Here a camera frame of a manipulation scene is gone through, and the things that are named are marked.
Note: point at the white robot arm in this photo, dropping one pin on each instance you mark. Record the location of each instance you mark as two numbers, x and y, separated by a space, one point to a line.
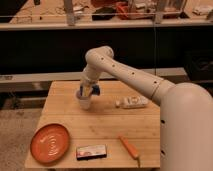
186 110

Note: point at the white ceramic cup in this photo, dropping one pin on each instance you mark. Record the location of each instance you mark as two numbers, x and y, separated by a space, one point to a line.
84 101

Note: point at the orange carrot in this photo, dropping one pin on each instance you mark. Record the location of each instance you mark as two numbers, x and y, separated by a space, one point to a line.
131 149

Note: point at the dark rectangular box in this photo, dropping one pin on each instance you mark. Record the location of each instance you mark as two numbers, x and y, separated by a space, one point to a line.
91 152

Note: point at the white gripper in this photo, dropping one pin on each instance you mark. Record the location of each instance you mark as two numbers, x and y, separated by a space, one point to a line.
90 77

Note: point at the background shelf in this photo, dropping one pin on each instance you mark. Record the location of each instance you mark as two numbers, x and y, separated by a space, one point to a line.
86 14

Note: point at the wooden table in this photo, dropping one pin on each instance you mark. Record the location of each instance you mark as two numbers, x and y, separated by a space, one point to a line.
103 123

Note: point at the black box on right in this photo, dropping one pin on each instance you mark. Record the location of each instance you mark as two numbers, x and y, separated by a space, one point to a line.
199 64

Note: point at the orange plate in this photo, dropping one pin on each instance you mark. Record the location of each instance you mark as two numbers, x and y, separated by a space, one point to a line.
50 143

